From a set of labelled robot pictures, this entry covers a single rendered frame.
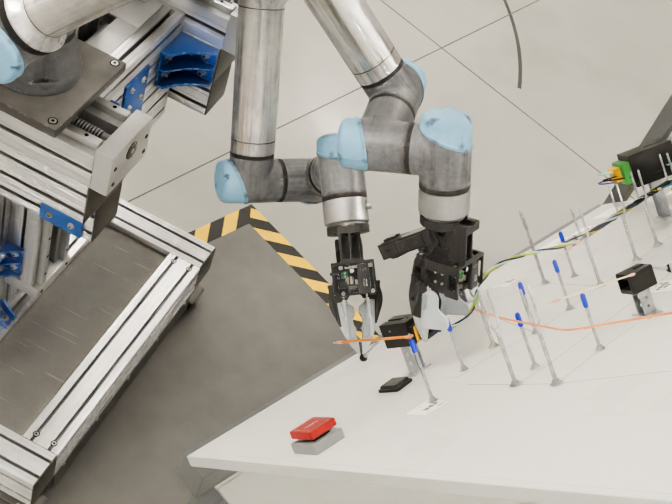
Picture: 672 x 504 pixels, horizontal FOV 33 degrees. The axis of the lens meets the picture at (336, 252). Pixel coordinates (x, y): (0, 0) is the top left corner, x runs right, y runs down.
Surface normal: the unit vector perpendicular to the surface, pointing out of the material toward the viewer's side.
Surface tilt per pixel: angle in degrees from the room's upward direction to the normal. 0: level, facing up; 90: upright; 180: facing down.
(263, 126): 61
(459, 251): 84
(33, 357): 0
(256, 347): 0
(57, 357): 0
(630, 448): 51
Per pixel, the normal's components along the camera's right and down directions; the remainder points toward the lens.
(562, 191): 0.26, -0.65
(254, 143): 0.15, 0.33
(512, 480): -0.34, -0.93
